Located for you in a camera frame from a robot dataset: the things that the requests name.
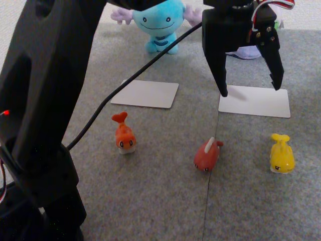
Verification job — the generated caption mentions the red white gripper wires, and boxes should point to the red white gripper wires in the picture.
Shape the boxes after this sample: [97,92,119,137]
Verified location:
[249,0,296,35]

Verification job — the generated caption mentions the orange shrimp sushi toy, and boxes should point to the orange shrimp sushi toy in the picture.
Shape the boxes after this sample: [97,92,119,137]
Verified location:
[111,111,137,155]

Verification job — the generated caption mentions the pale purple Goomy plush toy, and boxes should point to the pale purple Goomy plush toy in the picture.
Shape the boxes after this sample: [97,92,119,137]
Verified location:
[225,5,285,60]

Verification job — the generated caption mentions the yellow egg sushi toy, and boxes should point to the yellow egg sushi toy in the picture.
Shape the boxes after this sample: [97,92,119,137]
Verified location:
[269,133,295,174]

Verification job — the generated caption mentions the blue Wooper plush toy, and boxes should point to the blue Wooper plush toy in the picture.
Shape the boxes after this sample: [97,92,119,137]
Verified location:
[110,0,203,55]

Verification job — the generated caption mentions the red tuna sushi toy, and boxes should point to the red tuna sushi toy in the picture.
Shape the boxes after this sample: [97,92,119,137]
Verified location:
[194,137,224,173]

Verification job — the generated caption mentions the white rectangular card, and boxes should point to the white rectangular card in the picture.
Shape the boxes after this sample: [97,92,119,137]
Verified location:
[110,79,180,109]
[218,85,291,118]

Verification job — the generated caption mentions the black cable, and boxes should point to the black cable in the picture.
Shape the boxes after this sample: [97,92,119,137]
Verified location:
[66,22,203,151]

